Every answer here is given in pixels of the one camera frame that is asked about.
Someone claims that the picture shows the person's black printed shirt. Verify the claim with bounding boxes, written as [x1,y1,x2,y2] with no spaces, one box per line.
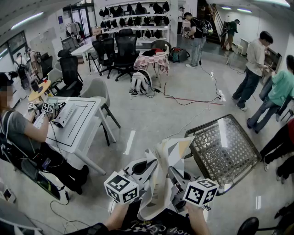
[62,199,196,235]

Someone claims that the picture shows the black office chair with headrest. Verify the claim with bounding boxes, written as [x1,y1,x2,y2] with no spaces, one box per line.
[54,49,84,97]

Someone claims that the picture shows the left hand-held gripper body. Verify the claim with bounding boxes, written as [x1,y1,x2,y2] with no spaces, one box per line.
[103,165,148,204]

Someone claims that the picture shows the person's right forearm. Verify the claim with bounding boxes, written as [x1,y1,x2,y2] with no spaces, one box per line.
[185,203,211,235]

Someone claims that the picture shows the black lattice metal table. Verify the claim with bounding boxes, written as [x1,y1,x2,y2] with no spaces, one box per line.
[185,114,262,196]

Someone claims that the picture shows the white shelf unit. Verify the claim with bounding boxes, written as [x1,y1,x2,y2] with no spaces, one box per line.
[98,1,172,51]

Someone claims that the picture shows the black flat bag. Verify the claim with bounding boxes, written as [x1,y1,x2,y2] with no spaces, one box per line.
[20,158,62,201]

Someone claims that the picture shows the table with pink checkered cloth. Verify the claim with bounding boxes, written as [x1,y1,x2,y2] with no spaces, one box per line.
[134,52,170,88]

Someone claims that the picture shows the round yellow side table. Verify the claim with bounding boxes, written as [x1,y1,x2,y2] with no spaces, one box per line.
[28,80,51,102]

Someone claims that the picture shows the small white box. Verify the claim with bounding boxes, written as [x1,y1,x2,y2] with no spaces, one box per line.
[0,187,17,204]

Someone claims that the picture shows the glass entrance door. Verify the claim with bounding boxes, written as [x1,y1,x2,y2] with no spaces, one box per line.
[62,5,95,39]

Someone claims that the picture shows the black floor adapter with cable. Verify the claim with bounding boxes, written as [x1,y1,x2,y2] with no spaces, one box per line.
[50,190,70,230]

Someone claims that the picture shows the white metal device box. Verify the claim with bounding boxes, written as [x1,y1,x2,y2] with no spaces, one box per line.
[51,102,77,129]

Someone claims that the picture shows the grey plastic armchair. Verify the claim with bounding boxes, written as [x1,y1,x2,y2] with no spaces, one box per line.
[150,39,172,55]

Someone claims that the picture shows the person's left forearm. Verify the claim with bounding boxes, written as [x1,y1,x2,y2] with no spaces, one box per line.
[103,201,130,231]

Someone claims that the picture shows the white table with black lines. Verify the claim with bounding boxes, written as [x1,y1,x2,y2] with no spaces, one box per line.
[33,96,117,176]

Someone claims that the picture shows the triangle patterned tablecloth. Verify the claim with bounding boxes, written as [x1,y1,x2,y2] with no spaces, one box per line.
[137,135,196,221]

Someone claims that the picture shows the thin white cable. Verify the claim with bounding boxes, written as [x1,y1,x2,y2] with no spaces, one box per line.
[164,101,221,140]

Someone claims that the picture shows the thin dark cable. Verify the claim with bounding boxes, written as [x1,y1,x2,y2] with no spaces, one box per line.
[198,36,221,95]

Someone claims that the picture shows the clothes rack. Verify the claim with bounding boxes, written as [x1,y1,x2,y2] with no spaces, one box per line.
[65,21,81,37]

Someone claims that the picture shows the white locker cabinet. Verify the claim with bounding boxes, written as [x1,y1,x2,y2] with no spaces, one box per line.
[29,27,61,59]

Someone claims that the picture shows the row of black bags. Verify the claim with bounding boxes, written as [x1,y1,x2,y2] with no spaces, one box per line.
[99,1,170,39]

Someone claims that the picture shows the dark staircase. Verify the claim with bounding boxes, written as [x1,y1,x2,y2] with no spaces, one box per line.
[205,3,230,44]

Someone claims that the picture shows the small white desk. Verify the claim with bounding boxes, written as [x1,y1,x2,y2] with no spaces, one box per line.
[239,37,251,56]

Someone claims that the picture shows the plain white table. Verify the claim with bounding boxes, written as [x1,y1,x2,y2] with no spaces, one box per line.
[70,43,100,75]

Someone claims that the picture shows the black cable with adapter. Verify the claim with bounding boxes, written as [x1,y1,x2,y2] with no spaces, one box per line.
[150,87,221,106]

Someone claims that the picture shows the wooden cabinet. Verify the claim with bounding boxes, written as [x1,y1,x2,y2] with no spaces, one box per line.
[261,47,283,80]

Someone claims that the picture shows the black and red clothing pile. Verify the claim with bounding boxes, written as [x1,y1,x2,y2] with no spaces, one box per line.
[142,47,168,57]

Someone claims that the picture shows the black mesh office chair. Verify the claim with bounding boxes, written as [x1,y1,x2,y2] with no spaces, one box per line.
[113,28,141,81]
[91,37,117,79]
[40,52,54,78]

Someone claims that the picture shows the long ceiling tube light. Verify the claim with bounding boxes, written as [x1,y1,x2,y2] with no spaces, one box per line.
[11,11,44,30]

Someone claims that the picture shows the teal and black bag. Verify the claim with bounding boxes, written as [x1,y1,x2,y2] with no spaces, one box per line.
[169,46,191,63]

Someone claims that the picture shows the white backpack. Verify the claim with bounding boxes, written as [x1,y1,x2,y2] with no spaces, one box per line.
[129,69,153,96]

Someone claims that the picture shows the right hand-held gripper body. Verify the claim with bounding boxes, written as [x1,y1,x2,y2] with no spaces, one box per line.
[171,178,219,213]

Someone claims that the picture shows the grey shell chair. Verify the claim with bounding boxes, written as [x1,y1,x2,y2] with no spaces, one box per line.
[47,68,64,92]
[80,78,122,147]

